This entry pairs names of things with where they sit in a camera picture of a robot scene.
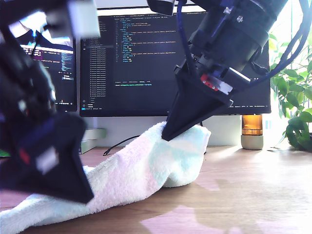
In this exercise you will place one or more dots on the small white blue object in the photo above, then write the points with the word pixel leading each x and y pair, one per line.
pixel 268 124

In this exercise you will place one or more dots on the green and white box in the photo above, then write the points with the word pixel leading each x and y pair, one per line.
pixel 87 146

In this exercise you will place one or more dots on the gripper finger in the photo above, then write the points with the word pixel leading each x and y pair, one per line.
pixel 61 170

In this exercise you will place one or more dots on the black Huawei monitor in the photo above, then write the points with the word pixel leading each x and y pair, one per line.
pixel 134 61

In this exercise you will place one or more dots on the pastel printed tea towel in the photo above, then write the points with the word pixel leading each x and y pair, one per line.
pixel 134 170

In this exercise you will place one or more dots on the long white box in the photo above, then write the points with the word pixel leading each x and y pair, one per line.
pixel 95 133

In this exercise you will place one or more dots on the black monitor showing terminal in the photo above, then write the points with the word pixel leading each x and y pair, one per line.
pixel 65 92

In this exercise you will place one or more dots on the green leafy houseplant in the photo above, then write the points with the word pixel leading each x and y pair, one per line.
pixel 297 131

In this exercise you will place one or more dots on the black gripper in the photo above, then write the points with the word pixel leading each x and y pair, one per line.
pixel 226 48

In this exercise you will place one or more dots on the amber glass jar grey base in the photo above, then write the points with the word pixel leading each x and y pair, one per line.
pixel 252 126

